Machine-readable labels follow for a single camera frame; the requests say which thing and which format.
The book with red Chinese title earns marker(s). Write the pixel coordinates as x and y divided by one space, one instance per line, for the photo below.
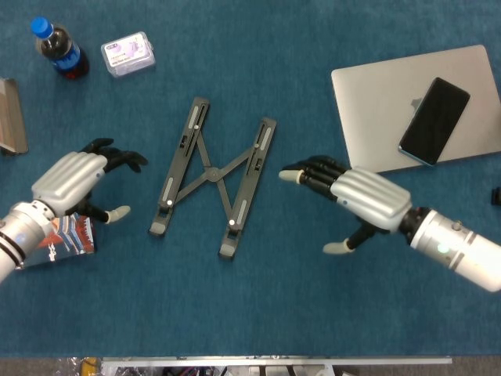
78 239

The cola bottle with blue cap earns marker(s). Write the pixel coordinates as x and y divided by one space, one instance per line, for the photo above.
62 55

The aluminium table frame rail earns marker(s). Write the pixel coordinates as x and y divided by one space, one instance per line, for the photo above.
274 360

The teal table cloth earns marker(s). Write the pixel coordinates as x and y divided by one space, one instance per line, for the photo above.
274 305

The yellow object under table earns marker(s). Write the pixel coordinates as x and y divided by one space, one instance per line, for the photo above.
88 366

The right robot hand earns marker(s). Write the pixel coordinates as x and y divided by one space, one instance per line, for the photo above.
372 196

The clear plastic box purple label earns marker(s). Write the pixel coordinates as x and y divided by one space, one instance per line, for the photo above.
127 55

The silver closed laptop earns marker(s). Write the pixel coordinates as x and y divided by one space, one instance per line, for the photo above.
372 117

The small black block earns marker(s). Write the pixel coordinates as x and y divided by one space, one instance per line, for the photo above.
497 196

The crinkled clear plastic wrap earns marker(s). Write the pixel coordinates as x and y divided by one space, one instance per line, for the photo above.
68 366

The tan box at edge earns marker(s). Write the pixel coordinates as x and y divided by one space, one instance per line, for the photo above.
11 117

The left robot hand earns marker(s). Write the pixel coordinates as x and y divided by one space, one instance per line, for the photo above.
66 180

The black folding laptop stand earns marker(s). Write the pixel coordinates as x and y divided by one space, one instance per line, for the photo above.
213 174

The black smartphone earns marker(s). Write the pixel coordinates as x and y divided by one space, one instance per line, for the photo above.
432 121

